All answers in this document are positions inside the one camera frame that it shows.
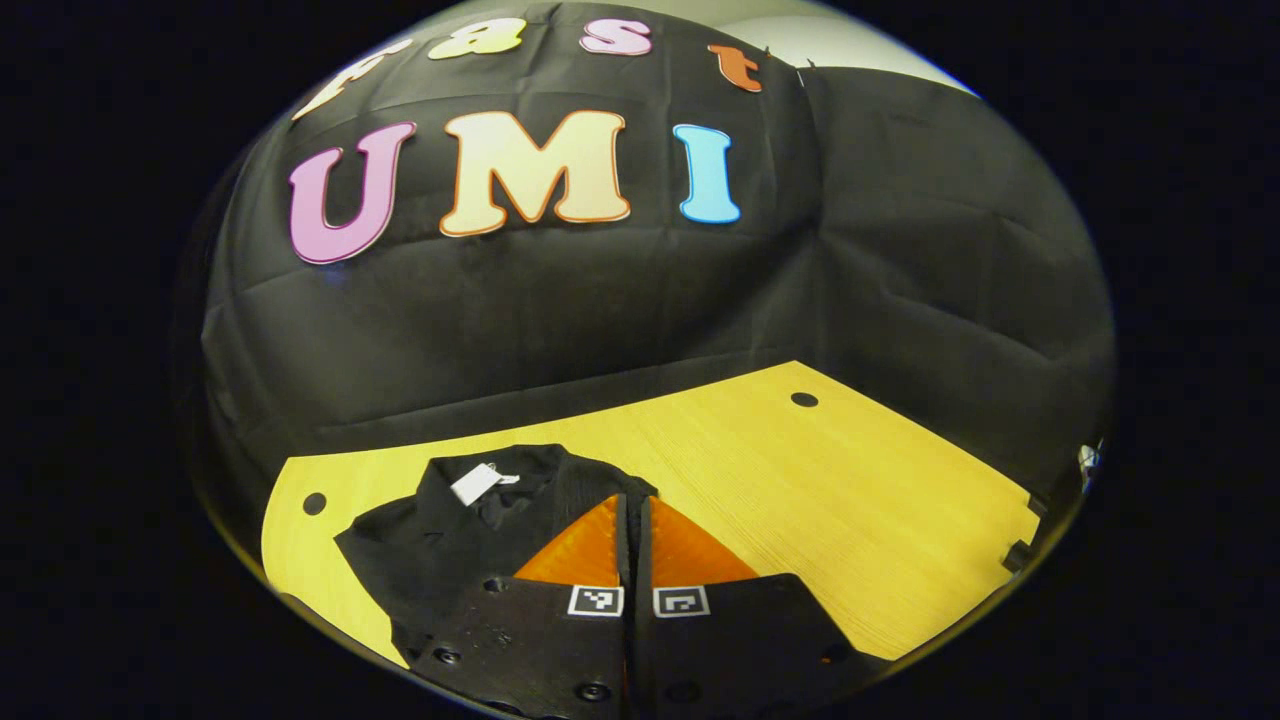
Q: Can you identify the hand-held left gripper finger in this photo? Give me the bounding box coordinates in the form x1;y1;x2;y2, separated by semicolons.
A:
405;492;633;720
632;495;881;720

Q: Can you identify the black buttoned jacket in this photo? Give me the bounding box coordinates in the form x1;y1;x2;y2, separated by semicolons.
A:
333;443;661;671

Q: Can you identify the black backdrop cloth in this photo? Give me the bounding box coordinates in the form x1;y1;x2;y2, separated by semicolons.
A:
185;0;1117;501

